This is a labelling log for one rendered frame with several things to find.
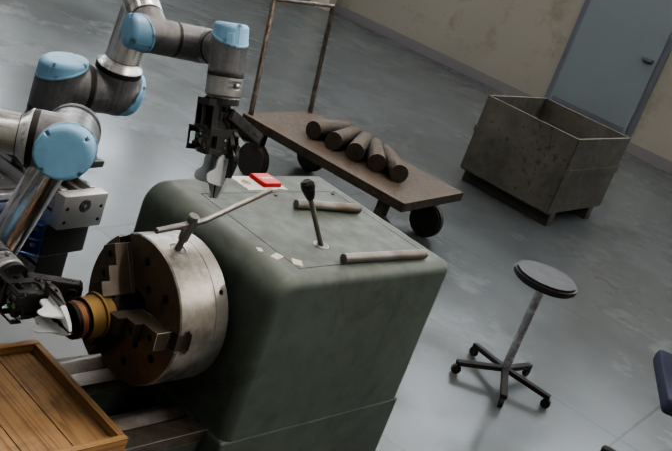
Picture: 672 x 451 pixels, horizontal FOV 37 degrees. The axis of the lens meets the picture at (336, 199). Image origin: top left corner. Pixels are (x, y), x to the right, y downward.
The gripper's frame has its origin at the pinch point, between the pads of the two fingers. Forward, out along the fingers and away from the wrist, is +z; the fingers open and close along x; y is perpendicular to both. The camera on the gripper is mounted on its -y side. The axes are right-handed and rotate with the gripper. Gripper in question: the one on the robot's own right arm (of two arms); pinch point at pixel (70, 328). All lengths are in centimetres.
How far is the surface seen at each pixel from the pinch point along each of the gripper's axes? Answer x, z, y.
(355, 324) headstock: 5, 19, -61
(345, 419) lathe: -24, 19, -72
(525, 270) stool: -48, -64, -293
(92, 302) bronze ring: 4.1, -1.9, -5.0
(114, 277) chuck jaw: 7.1, -5.5, -11.6
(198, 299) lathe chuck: 9.9, 9.4, -21.0
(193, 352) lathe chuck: -0.6, 12.5, -21.2
